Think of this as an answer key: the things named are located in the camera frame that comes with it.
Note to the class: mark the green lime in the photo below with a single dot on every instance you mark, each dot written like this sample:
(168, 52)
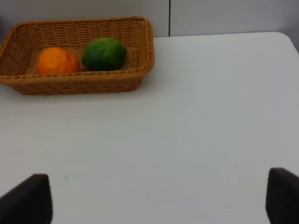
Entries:
(104, 54)

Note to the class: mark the tan wicker basket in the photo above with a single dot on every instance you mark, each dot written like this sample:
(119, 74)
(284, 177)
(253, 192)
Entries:
(25, 41)

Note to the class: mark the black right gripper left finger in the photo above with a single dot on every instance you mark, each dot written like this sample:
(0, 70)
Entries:
(30, 202)

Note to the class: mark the orange tangerine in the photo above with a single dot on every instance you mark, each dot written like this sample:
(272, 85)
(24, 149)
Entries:
(57, 60)

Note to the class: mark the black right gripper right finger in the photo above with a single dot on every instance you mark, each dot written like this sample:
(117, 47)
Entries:
(282, 197)

